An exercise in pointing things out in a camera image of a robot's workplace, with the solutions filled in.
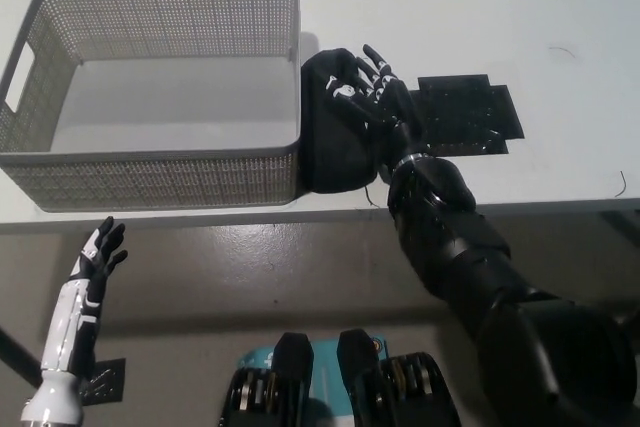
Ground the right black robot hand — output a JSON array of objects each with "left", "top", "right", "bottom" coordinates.
[{"left": 324, "top": 43, "right": 427, "bottom": 167}]

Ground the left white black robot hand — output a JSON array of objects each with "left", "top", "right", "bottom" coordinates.
[{"left": 39, "top": 215, "right": 130, "bottom": 374}]

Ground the black garment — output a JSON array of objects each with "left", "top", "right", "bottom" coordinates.
[{"left": 298, "top": 47, "right": 382, "bottom": 195}]

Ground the black diagonal bar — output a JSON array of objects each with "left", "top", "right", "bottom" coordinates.
[{"left": 0, "top": 325, "right": 44, "bottom": 389}]

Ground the black perforated square mat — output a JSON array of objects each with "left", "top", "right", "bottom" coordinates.
[{"left": 416, "top": 73, "right": 526, "bottom": 158}]

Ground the black perforated floor patch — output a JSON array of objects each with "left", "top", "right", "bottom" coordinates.
[{"left": 78, "top": 357, "right": 126, "bottom": 407}]

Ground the grey perforated plastic basket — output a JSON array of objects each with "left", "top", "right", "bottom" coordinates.
[{"left": 0, "top": 0, "right": 304, "bottom": 213}]

